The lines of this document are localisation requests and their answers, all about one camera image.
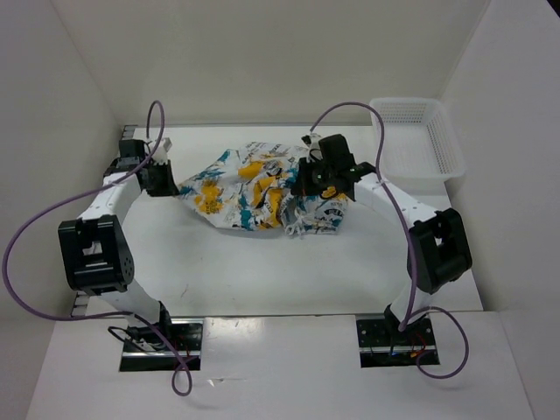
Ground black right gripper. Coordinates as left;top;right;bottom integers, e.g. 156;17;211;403
292;156;337;196

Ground patterned white teal yellow shorts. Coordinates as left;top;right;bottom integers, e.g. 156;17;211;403
178;142;349;235

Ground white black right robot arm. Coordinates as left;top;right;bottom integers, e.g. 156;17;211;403
291;134;473;344

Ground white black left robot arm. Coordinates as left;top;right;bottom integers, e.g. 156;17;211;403
58;137;179;350

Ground white plastic mesh basket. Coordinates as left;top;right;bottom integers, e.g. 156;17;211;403
369;97;466;183

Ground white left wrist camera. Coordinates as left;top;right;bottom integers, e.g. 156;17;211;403
147;137;172;165

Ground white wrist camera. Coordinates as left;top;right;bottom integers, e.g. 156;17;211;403
147;137;172;165
301;133;322;162

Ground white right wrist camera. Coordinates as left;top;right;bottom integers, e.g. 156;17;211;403
301;133;322;162

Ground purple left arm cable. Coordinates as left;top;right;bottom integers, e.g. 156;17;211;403
2;101;193;397

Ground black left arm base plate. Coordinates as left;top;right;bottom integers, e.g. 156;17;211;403
108;318;204;373

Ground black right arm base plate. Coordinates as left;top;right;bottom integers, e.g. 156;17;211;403
355;314;440;368

